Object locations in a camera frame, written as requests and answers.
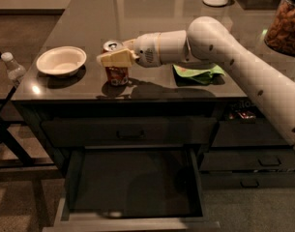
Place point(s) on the white paper bowl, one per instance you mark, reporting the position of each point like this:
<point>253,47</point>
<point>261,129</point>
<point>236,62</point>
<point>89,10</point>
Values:
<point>61,61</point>

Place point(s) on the glass jar of nuts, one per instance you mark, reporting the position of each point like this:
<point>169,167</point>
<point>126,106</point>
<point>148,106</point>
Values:
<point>281,33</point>

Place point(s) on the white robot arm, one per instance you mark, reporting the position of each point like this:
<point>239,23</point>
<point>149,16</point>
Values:
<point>205,42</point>

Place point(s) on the grey top right drawer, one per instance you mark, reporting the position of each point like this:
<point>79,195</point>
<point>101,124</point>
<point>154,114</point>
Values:
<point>242,133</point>

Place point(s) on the grey top left drawer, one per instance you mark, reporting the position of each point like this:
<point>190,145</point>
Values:
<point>136,131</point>

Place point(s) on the dark snack bags in drawer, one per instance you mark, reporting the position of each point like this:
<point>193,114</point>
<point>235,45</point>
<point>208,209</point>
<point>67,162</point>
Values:
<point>242,109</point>

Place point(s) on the black side table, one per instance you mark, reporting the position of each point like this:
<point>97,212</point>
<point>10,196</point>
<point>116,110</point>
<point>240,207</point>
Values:
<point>10,116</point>

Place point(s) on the red coke can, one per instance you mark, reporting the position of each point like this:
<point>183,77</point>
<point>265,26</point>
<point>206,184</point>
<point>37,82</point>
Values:
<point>115,76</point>

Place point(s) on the dark grey counter cabinet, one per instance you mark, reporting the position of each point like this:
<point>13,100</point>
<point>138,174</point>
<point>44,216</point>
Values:
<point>155,92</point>

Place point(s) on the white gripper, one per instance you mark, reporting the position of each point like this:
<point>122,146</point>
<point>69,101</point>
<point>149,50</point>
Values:
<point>147,48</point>

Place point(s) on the grey bottom right drawer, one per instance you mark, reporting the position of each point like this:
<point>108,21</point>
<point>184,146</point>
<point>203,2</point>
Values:
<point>248,181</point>

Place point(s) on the green chip bag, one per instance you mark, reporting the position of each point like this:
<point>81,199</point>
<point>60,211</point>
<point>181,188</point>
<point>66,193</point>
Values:
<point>203,77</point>

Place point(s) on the open grey middle drawer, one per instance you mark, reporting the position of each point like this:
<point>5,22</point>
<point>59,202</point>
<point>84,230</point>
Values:
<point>132,190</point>

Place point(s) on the clear plastic water bottle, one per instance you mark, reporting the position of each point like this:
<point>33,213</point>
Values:
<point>15,71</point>

